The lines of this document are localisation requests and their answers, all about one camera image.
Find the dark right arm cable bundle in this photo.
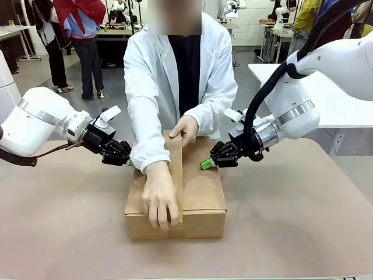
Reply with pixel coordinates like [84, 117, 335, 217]
[243, 0, 355, 163]

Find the white table with small items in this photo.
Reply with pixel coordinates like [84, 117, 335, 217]
[0, 24, 43, 62]

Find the bystander in dark blue apron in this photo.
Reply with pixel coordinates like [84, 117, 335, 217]
[316, 0, 362, 40]

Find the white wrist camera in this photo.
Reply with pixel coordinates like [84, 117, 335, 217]
[223, 107, 249, 138]
[93, 105, 122, 138]

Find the bystander in black clothes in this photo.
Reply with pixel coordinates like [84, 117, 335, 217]
[29, 0, 73, 93]

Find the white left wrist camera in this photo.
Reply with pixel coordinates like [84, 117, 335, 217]
[93, 105, 122, 138]

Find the person's right hand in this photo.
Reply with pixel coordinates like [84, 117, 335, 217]
[142, 166, 181, 232]

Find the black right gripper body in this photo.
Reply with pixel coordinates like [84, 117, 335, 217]
[232, 132, 258, 166]

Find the person's left forearm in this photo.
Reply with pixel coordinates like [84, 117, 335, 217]
[189, 84, 237, 138]

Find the person in white lab coat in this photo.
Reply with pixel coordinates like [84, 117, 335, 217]
[124, 0, 238, 176]

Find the person's right forearm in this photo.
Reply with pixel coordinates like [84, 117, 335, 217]
[128, 93, 172, 176]

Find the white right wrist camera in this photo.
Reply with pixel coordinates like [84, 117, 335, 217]
[223, 107, 249, 138]

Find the person's left hand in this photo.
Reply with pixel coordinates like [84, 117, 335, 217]
[168, 115, 200, 146]

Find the brown cardboard shipping box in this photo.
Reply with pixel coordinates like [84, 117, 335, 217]
[124, 129, 227, 240]

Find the bystander in yellow top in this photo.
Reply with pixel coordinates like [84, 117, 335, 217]
[287, 0, 321, 57]

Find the bystander with red garment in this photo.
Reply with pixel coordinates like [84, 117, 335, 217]
[54, 0, 107, 100]

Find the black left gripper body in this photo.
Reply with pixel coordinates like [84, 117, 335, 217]
[85, 130, 114, 156]

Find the dark arm cable bundle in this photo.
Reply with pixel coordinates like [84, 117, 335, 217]
[243, 0, 355, 163]
[0, 125, 88, 167]

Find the black table with colourful items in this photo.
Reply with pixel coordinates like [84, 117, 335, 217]
[95, 23, 135, 69]

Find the large white table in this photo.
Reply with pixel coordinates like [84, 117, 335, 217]
[247, 62, 373, 155]

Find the dark left arm cable bundle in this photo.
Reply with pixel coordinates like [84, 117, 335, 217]
[0, 125, 88, 167]

